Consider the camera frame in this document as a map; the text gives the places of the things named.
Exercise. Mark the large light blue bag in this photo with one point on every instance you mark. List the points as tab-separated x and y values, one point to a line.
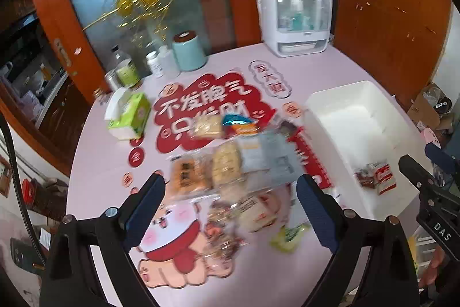
268	160

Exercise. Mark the red cookies packet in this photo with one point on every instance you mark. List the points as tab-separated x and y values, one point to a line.
383	177

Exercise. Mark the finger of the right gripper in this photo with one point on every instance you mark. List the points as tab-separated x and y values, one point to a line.
445	162

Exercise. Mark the dried fruit mix packet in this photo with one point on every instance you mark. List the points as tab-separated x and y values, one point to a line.
221	231

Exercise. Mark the white clear plastic packet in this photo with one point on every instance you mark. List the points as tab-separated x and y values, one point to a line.
296	214

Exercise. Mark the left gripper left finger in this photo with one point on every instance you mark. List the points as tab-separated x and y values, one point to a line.
138	210

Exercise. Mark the pale puffed snack packet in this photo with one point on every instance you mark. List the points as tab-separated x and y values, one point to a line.
226	165

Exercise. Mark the white plastic storage bin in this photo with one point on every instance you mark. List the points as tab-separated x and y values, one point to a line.
354	125

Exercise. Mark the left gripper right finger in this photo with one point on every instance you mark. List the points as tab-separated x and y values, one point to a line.
321	210

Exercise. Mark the cardboard box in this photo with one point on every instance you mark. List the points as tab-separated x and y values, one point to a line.
432	109

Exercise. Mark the teal cylindrical canister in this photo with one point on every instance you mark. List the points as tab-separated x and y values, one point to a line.
188	51

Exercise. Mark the dark plum red packet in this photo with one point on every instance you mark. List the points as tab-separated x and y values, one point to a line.
287	129

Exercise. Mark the small glass jar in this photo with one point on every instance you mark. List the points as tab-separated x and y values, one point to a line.
100	95

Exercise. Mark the blue foil snack packet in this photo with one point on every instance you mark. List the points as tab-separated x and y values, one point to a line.
235	119

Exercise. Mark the small white pill bottle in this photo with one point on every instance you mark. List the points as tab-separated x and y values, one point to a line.
154	64

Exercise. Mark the white orange oat bar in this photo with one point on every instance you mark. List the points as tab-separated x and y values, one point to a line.
244	129

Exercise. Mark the orange pastry tray packet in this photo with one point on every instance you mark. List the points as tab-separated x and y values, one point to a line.
190	176

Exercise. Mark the clear bottle green label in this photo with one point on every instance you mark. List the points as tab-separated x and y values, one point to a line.
124	67

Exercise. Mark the white cosmetic storage box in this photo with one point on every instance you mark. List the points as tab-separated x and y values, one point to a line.
294	27

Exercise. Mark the green snack packet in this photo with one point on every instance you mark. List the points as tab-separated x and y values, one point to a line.
287	240

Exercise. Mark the wooden cabinet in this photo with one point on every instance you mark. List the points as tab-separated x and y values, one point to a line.
398	42

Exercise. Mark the person's right hand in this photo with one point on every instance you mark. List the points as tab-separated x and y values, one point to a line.
431	272

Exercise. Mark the brown chocolate snack packet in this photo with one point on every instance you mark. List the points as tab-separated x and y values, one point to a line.
365	177

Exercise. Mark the beige cracker packet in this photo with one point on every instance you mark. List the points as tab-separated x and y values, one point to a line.
258	211

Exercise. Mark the small metal tin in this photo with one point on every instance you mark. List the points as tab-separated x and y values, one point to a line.
112	80

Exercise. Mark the pink printed tablecloth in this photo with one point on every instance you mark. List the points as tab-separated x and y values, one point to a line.
170	259

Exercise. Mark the pale biscuit packet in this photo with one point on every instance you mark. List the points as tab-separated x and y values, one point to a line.
208	127

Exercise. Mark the white squeeze bottle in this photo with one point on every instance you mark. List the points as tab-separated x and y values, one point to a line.
168	62

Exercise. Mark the green tissue box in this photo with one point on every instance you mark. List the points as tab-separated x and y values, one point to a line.
127	114

